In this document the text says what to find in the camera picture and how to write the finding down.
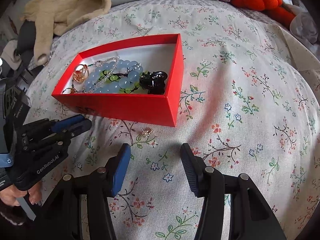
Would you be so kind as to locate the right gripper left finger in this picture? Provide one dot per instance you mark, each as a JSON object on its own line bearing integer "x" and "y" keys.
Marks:
{"x": 61, "y": 212}

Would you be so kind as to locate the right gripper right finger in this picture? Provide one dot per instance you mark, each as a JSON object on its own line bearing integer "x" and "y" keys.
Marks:
{"x": 251, "y": 216}

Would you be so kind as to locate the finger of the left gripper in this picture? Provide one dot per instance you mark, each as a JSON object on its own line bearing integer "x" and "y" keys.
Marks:
{"x": 59, "y": 126}
{"x": 79, "y": 128}

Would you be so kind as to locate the small gold earring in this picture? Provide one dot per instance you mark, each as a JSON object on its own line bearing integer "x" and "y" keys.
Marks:
{"x": 146, "y": 132}

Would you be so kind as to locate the black hair claw clip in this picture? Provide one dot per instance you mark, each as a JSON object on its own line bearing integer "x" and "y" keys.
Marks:
{"x": 153, "y": 82}

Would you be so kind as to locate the red cardboard jewelry box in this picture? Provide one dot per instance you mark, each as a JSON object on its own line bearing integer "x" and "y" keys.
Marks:
{"x": 154, "y": 52}

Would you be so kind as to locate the person's left hand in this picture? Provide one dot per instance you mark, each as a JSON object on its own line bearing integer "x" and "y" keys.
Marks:
{"x": 10, "y": 194}

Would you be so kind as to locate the black small box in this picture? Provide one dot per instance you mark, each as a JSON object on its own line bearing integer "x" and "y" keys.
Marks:
{"x": 15, "y": 104}

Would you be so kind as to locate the floral bedsheet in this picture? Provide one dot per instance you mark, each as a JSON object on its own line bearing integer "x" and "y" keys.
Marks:
{"x": 249, "y": 103}

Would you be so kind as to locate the grey crumpled cloth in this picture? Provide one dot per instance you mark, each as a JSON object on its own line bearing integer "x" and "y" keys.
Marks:
{"x": 303, "y": 26}

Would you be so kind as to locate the orange pumpkin plush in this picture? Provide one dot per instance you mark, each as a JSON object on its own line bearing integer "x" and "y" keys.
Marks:
{"x": 274, "y": 9}

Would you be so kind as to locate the gold ring green stone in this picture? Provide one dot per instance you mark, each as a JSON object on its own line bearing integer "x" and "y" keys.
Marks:
{"x": 80, "y": 73}

